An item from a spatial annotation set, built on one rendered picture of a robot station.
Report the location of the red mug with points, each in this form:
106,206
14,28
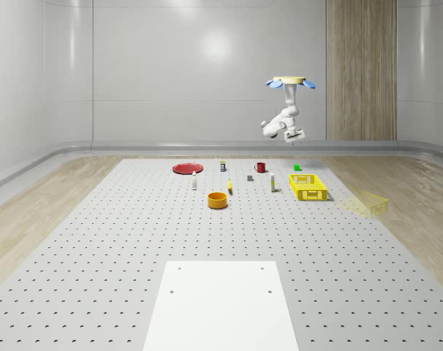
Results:
260,168

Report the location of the yellow bowl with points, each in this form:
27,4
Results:
217,203

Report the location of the white board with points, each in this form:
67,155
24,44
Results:
221,311

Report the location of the banana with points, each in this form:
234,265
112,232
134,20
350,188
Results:
230,186

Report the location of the red plate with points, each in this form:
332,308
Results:
188,168

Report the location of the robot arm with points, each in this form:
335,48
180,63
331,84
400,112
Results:
290,95

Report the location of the flat-sided can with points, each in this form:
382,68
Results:
223,166

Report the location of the small white bottle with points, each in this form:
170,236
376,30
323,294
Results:
194,183

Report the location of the translucent yellow basket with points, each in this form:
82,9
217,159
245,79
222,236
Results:
367,208

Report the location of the yellow and white carton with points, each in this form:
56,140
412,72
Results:
272,183

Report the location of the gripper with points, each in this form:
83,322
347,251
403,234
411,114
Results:
295,136

